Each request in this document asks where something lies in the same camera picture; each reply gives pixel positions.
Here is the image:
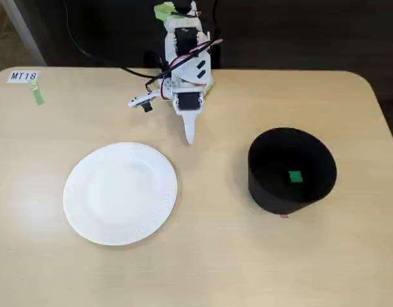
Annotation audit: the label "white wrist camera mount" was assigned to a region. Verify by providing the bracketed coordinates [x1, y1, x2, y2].
[127, 91, 159, 113]

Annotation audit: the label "white MT18 label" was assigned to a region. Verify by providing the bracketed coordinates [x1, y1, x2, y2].
[6, 69, 40, 84]

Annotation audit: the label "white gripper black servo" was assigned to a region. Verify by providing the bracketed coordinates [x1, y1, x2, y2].
[171, 90, 205, 145]

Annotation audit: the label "green tape strip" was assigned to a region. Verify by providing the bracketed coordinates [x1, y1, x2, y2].
[29, 80, 45, 106]

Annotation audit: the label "green tape on arm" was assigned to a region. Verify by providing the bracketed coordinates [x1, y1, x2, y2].
[154, 2, 178, 20]

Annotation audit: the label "white paper plate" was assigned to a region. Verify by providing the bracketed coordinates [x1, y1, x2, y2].
[62, 141, 179, 246]

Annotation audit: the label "black cylindrical pot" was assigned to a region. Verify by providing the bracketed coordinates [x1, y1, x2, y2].
[246, 127, 338, 217]

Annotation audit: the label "red white servo wire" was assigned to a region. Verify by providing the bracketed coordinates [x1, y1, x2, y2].
[169, 38, 225, 70]

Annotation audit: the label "black camera cable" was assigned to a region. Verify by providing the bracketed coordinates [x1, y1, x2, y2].
[64, 0, 172, 81]

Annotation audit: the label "white metal post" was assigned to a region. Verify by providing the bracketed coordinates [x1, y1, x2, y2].
[0, 0, 47, 67]

